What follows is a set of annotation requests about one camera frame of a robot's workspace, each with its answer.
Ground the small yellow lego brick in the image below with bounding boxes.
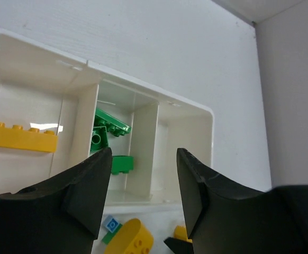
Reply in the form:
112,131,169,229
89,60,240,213
174,225,192,243

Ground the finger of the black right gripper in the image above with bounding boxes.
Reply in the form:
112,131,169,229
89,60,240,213
164,237,194,254

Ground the white three-compartment plastic container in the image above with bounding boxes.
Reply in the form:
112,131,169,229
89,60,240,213
0,29,213,213

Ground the yellow curved lego brick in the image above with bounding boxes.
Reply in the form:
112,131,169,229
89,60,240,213
104,218,154,253

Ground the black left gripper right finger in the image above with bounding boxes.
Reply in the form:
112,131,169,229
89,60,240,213
176,148,308,253

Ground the light blue lego brick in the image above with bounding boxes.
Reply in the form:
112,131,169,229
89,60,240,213
103,215,120,233

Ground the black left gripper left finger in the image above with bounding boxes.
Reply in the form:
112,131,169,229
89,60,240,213
0,148,112,253

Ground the small green lego brick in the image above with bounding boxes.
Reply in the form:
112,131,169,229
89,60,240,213
90,126,108,153

